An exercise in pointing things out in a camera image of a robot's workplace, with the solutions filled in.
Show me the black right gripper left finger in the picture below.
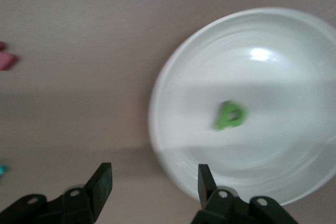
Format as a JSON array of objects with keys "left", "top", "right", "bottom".
[{"left": 0, "top": 162, "right": 114, "bottom": 224}]

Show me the beige brown plate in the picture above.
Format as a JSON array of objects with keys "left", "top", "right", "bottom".
[{"left": 148, "top": 7, "right": 336, "bottom": 207}]

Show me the green letter d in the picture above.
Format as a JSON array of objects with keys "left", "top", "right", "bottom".
[{"left": 213, "top": 100, "right": 248, "bottom": 132}]

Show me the dark red letter s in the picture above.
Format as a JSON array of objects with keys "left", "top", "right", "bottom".
[{"left": 0, "top": 40, "right": 19, "bottom": 72}]

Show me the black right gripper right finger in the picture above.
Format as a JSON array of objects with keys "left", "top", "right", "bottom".
[{"left": 189, "top": 163, "right": 299, "bottom": 224}]

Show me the brown table cover sheet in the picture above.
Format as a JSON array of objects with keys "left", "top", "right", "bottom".
[{"left": 0, "top": 0, "right": 336, "bottom": 224}]

